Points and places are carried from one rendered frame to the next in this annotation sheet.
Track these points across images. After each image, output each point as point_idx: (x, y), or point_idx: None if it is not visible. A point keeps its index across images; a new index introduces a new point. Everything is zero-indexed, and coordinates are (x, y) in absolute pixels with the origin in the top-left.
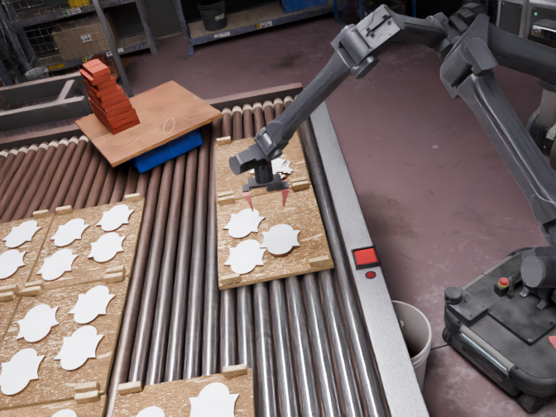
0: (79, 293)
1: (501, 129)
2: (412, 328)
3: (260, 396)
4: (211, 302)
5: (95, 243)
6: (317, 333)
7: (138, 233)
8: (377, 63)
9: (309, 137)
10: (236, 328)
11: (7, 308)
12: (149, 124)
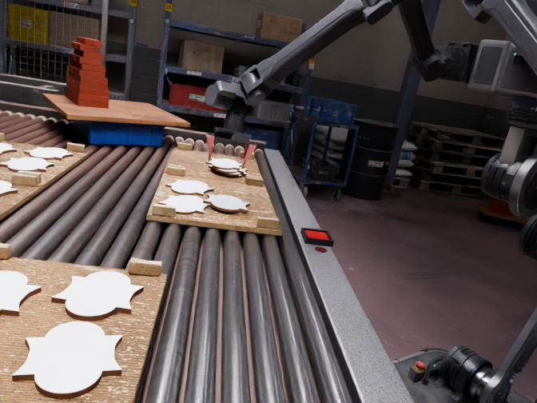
0: None
1: (533, 25)
2: None
3: (169, 305)
4: (133, 225)
5: (16, 159)
6: (255, 272)
7: (69, 168)
8: (390, 12)
9: (265, 168)
10: (153, 258)
11: None
12: (117, 110)
